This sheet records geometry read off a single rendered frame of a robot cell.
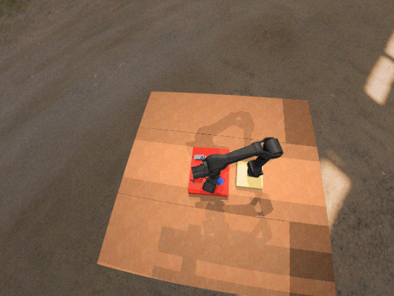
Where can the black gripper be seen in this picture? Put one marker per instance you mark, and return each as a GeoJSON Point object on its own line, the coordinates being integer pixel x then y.
{"type": "Point", "coordinates": [211, 183]}

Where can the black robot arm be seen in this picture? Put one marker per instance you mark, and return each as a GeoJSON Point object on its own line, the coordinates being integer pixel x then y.
{"type": "Point", "coordinates": [215, 163]}

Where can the red flat deck panel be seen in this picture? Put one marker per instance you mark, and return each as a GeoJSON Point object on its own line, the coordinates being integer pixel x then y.
{"type": "Point", "coordinates": [195, 185]}

